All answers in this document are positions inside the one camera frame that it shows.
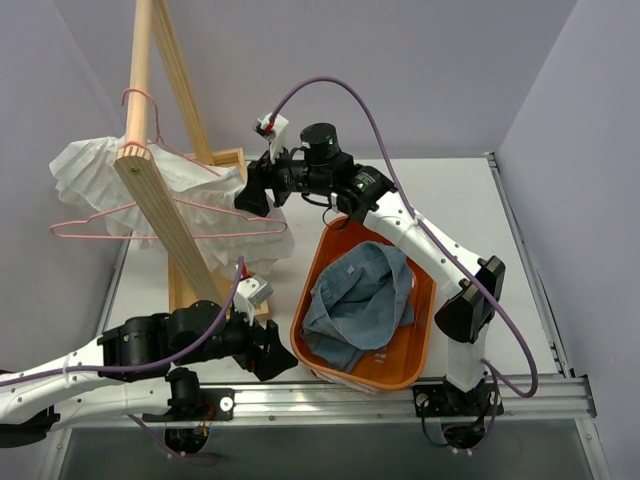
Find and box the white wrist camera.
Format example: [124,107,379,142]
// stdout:
[254,114,289,163]
[233,275,273,325]

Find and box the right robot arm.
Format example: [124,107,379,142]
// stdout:
[236,117,506,415]

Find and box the pink wire hanger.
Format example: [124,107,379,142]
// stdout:
[121,87,221,177]
[49,198,288,240]

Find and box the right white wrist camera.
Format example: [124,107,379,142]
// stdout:
[254,114,289,163]

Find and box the orange plastic basket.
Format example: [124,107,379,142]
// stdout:
[290,216,436,392]

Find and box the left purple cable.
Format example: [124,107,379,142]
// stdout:
[0,256,246,469]

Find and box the pink wire hanger front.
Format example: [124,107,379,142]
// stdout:
[49,198,288,240]

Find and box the wooden clothes rack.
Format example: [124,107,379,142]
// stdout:
[113,0,275,326]

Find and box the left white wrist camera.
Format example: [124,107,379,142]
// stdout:
[233,275,273,325]

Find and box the aluminium mounting rail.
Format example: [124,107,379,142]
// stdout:
[57,157,594,427]

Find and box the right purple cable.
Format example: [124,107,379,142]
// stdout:
[259,76,540,400]

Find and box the purple cable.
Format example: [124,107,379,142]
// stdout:
[0,256,246,469]
[259,76,540,400]

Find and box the white pleated skirt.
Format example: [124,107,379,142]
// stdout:
[49,137,295,275]

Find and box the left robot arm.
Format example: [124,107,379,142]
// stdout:
[1,264,298,448]

